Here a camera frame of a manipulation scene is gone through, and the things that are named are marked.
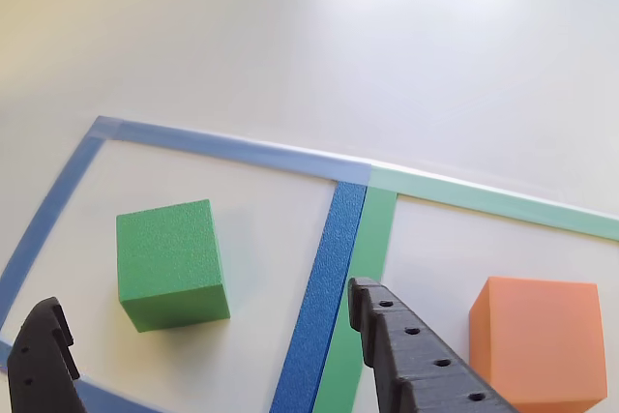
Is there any medium green cube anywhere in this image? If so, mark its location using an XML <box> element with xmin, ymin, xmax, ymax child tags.
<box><xmin>115</xmin><ymin>198</ymin><xmax>231</xmax><ymax>334</ymax></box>

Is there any large orange cube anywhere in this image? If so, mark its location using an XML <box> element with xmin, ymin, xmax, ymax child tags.
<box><xmin>468</xmin><ymin>276</ymin><xmax>609</xmax><ymax>413</ymax></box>

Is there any green square tape frame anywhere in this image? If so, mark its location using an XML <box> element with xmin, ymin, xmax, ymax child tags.
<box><xmin>311</xmin><ymin>163</ymin><xmax>619</xmax><ymax>413</ymax></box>

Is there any blue square tape frame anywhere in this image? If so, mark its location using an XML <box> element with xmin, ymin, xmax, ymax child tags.
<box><xmin>0</xmin><ymin>115</ymin><xmax>372</xmax><ymax>413</ymax></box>

